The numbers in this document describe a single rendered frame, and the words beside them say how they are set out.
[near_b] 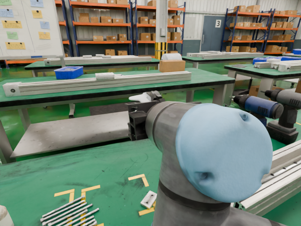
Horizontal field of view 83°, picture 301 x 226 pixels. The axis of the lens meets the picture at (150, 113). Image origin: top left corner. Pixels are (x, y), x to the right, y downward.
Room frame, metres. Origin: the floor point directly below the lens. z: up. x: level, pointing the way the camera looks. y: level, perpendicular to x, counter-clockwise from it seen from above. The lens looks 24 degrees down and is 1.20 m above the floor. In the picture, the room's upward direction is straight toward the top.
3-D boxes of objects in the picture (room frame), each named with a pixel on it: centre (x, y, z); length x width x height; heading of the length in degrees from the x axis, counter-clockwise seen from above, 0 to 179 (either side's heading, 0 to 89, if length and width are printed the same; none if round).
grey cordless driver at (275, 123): (0.71, -0.58, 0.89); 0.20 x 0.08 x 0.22; 28
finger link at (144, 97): (0.40, 0.02, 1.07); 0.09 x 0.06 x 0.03; 17
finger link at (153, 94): (0.36, -0.01, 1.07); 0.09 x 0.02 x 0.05; 17
